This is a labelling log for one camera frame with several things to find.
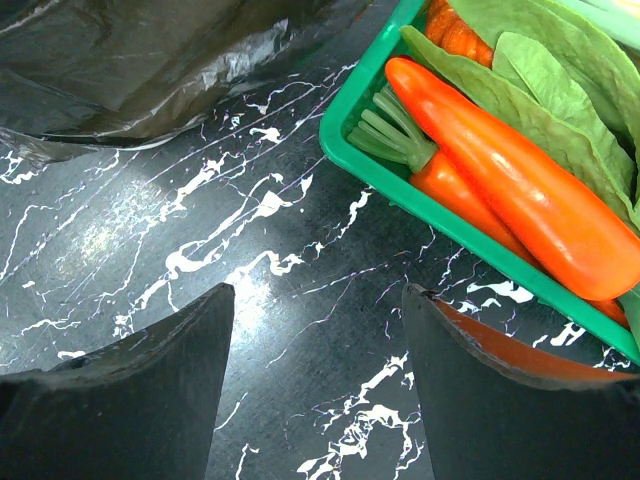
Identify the black trash bag roll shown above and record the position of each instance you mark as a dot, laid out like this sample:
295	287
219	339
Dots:
81	76

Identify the large orange carrot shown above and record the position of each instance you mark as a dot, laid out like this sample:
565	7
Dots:
571	232

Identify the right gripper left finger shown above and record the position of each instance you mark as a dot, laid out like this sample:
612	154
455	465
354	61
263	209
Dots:
143	407

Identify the green plastic basket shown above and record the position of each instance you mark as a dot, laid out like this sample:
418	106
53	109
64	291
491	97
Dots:
355	95

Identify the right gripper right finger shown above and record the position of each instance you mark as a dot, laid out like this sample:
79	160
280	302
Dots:
496	408

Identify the green leafy vegetable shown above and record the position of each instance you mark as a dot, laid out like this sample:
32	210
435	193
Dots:
559	81

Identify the small orange carrot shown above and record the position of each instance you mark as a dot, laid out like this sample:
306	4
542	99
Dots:
391	134

